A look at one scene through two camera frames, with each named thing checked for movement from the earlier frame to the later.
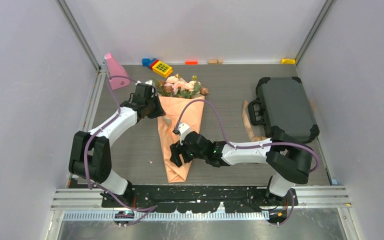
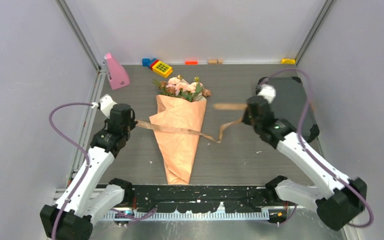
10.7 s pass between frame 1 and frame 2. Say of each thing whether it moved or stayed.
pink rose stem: stayed
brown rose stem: stayed
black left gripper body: moved
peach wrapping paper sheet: stayed
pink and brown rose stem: stayed
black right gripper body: moved
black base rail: stayed
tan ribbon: moved
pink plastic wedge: stayed
